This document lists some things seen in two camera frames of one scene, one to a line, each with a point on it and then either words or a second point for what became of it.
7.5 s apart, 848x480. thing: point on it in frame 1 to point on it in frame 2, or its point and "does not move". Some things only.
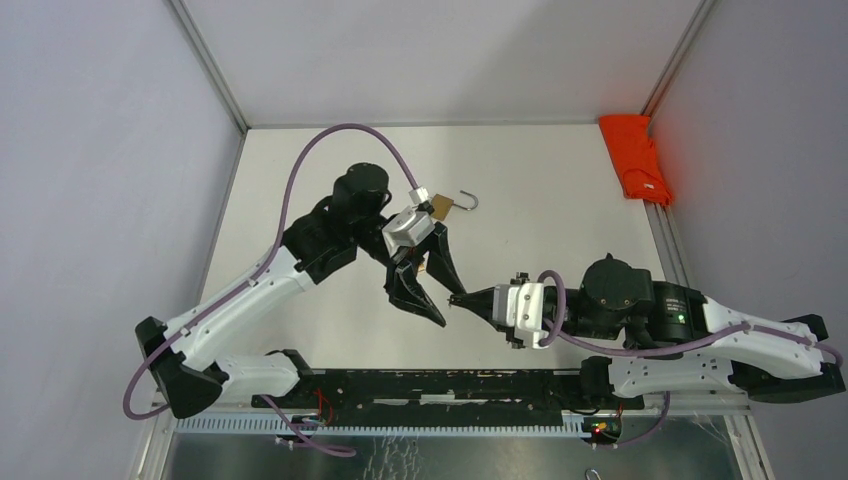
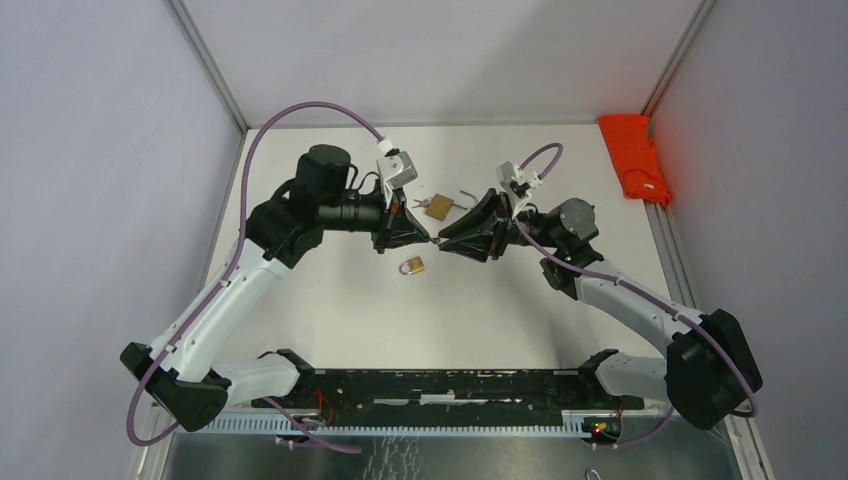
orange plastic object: (633, 151) does not move
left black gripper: (402, 284) to (398, 226)
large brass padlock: (444, 205) does not move
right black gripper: (483, 302) to (480, 246)
